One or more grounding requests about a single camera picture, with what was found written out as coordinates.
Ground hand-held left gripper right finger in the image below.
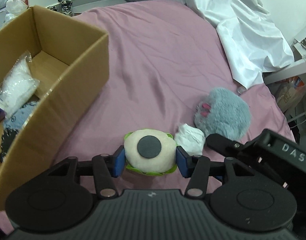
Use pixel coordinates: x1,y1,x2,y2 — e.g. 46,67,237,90
176,146,243,198

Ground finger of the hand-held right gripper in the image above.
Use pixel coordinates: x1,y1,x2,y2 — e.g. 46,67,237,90
205,133,245,157

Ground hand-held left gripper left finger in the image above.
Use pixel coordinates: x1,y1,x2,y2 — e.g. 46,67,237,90
47,146,125,198

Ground cream plush with dark circle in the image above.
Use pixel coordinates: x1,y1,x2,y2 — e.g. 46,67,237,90
123,129,178,176

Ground white wad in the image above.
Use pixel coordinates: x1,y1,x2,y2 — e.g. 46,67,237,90
174,123,206,155

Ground grey-blue fluffy plush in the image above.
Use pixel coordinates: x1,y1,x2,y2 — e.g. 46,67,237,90
194,87,251,140

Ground brown cardboard box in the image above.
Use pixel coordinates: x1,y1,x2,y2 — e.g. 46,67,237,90
0,5,110,214

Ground blue fuzzy cloth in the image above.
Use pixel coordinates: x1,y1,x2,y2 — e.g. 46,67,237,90
2,99,41,163

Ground clear plastic bag white filling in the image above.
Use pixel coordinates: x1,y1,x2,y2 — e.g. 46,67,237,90
0,51,41,119

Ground cardboard sheet under desk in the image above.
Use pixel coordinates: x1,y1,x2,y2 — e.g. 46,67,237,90
274,76,306,113

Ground white desk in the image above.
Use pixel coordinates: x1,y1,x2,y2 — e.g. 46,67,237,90
262,30,306,85

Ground pink bed sheet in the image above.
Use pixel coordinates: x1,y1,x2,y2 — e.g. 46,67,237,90
0,0,293,233

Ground white draped sheet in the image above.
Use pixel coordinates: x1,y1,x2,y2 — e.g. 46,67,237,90
182,0,295,90

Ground black white sneaker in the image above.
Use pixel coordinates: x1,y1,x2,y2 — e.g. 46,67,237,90
60,0,74,15

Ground white plastic bag red contents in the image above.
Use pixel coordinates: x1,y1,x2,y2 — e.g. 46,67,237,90
5,0,28,13

